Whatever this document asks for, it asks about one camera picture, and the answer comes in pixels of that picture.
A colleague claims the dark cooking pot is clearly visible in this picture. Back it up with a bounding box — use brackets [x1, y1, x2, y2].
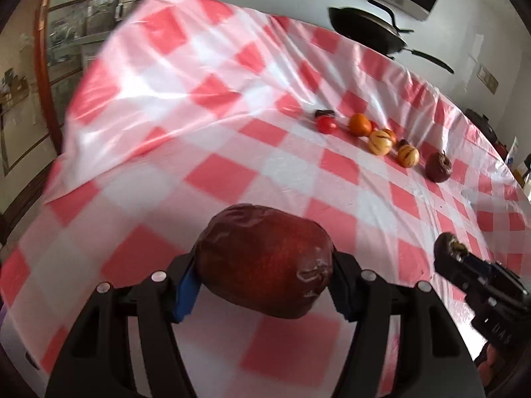
[465, 108, 498, 144]

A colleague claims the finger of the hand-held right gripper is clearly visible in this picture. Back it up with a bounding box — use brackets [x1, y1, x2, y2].
[461, 254, 495, 278]
[434, 249, 476, 297]

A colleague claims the person's right hand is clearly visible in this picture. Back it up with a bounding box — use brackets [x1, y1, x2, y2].
[474, 340, 504, 384]

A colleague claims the wooden framed glass door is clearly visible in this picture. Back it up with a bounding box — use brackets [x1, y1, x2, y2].
[0, 0, 142, 253]

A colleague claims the small dark wrinkled fruit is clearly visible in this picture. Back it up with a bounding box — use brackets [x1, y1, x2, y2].
[434, 232, 469, 260]

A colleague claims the yellow striped melon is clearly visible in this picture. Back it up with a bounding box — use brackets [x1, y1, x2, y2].
[368, 130, 393, 156]
[397, 144, 420, 168]

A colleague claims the wall socket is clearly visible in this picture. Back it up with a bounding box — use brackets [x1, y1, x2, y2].
[477, 65, 499, 94]

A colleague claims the black wok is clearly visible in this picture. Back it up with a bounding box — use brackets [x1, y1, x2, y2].
[329, 0, 415, 59]

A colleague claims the red tomato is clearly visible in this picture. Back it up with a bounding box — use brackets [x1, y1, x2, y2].
[316, 115, 338, 135]

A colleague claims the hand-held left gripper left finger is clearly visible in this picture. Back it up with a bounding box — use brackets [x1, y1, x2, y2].
[45, 252, 200, 398]

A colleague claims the red white checkered tablecloth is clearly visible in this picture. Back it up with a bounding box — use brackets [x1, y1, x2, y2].
[0, 0, 531, 398]

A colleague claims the large dark red apple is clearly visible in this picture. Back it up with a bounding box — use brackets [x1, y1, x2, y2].
[194, 204, 334, 320]

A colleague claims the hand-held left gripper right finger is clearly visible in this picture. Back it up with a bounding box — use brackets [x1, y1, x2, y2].
[329, 252, 486, 398]

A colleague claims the small dark wrinkled apple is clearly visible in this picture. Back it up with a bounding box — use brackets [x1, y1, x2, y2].
[425, 151, 453, 183]

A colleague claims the large orange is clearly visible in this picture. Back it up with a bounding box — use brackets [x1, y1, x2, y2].
[348, 113, 372, 137]

